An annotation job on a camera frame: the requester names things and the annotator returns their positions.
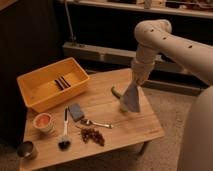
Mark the metal can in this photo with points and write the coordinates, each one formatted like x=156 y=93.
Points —
x=27 y=150

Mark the white handled dish brush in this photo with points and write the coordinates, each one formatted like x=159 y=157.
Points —
x=64 y=142

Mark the blue-grey cloth towel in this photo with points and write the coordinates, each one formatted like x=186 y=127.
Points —
x=131 y=98

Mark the yellow plastic bin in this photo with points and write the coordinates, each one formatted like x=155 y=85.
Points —
x=39 y=90

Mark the metal pole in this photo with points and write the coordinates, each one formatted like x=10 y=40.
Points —
x=72 y=36

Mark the dark striped item in bin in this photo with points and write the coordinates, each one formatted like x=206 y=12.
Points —
x=62 y=83

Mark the orange and white cup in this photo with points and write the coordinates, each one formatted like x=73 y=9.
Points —
x=43 y=122

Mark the metal spoon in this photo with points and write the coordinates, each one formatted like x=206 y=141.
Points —
x=89 y=122

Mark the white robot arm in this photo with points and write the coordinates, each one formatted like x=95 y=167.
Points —
x=155 y=36

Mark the wooden shelf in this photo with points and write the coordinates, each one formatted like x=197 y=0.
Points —
x=138 y=8

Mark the blue-grey sponge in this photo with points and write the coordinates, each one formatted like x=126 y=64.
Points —
x=76 y=112

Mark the bunch of dark grapes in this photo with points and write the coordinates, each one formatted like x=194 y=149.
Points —
x=92 y=134

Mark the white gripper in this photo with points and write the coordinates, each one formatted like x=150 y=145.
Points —
x=140 y=71

